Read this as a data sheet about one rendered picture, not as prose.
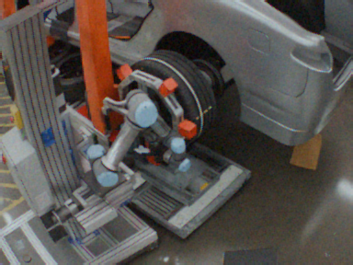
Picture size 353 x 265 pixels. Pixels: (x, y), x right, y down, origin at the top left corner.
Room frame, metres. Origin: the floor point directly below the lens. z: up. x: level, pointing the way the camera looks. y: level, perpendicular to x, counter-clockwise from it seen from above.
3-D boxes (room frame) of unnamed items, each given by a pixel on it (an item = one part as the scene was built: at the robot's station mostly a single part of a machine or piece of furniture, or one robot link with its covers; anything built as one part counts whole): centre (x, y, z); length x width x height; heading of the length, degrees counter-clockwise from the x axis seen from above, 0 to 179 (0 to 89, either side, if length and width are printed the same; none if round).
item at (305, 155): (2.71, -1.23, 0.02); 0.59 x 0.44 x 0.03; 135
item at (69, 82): (3.72, 0.96, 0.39); 0.66 x 0.66 x 0.24
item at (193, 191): (2.46, 0.00, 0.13); 0.50 x 0.36 x 0.10; 45
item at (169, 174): (2.50, 0.04, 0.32); 0.40 x 0.30 x 0.28; 45
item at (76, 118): (3.58, 1.38, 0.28); 2.47 x 0.09 x 0.22; 45
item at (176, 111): (2.38, 0.16, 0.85); 0.54 x 0.07 x 0.54; 45
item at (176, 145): (1.90, 0.00, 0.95); 0.11 x 0.08 x 0.11; 23
